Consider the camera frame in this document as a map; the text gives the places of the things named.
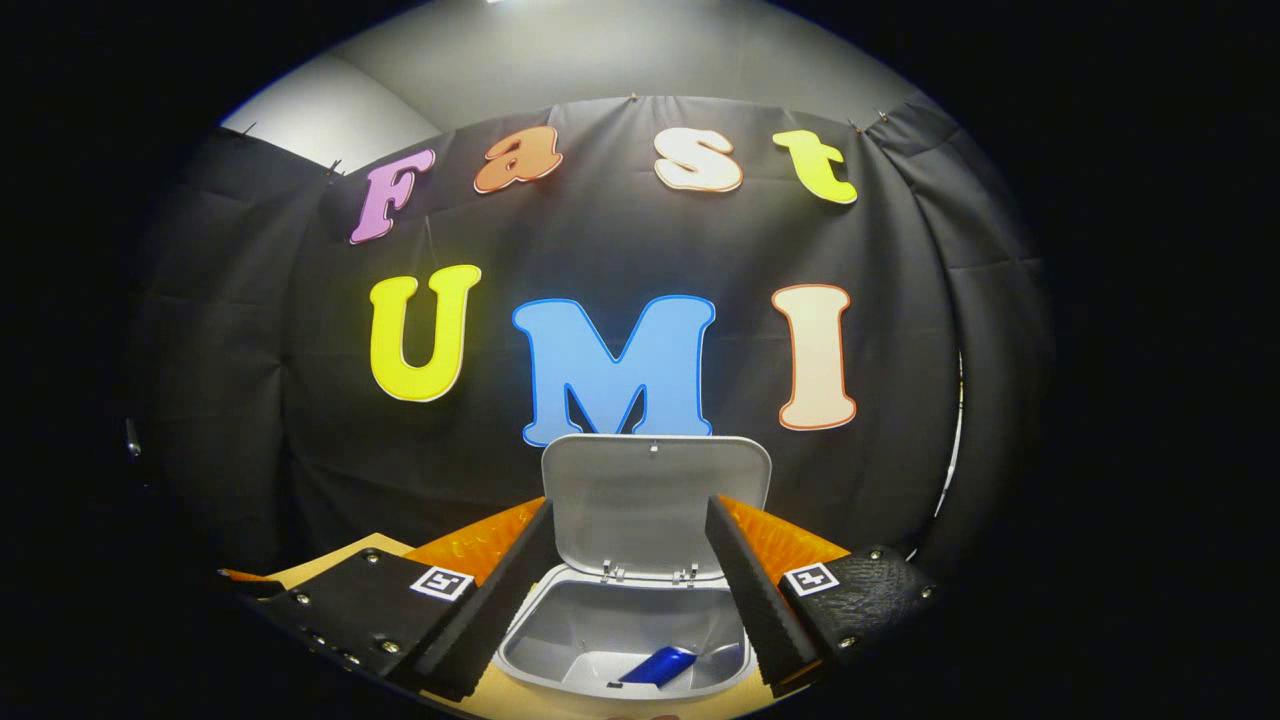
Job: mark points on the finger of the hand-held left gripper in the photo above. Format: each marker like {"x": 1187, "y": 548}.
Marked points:
{"x": 252, "y": 583}

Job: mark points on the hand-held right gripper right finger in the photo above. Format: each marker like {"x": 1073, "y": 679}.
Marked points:
{"x": 755, "y": 610}

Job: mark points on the wooden desktop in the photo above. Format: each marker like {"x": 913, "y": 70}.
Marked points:
{"x": 330, "y": 565}

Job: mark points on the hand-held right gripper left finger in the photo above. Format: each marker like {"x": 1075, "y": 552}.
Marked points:
{"x": 500, "y": 610}

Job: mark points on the black backdrop cloth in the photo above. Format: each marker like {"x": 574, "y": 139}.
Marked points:
{"x": 900, "y": 350}

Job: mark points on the white desktop garbage bin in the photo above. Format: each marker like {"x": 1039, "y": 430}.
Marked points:
{"x": 650, "y": 500}

